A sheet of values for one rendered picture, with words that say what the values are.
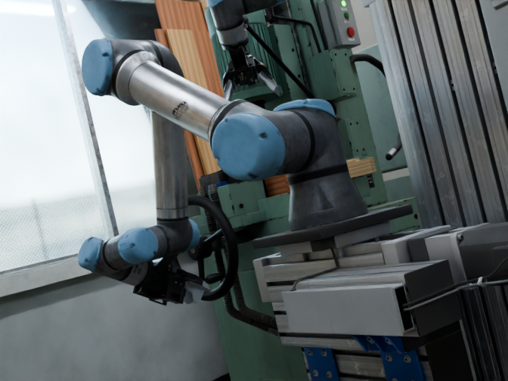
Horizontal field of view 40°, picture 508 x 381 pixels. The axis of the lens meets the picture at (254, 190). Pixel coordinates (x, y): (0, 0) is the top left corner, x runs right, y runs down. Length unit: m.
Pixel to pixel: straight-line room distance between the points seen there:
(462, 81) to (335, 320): 0.45
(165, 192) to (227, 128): 0.43
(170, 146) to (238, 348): 0.79
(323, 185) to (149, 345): 2.25
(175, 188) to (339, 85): 0.76
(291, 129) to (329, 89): 0.96
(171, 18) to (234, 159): 2.74
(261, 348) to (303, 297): 0.94
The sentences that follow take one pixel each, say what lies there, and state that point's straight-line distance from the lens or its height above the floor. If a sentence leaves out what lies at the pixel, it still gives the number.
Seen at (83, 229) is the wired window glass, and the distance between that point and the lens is 3.34.
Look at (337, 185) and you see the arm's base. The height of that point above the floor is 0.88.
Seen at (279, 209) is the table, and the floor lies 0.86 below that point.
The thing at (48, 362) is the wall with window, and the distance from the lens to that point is 3.12.
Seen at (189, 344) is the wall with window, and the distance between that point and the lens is 3.57.
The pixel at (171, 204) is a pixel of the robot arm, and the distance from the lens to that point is 1.58.
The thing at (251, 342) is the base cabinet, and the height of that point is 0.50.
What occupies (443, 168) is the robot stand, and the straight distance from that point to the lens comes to 1.27.
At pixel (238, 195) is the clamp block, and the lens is 1.89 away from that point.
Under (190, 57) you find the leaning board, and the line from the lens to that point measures 3.77.
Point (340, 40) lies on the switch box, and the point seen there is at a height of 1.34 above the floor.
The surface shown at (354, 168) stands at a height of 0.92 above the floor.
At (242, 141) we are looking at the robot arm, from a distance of 1.17.
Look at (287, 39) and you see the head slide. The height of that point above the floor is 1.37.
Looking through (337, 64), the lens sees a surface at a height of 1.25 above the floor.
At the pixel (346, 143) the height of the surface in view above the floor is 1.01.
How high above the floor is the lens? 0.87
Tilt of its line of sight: 2 degrees up
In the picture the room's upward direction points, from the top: 13 degrees counter-clockwise
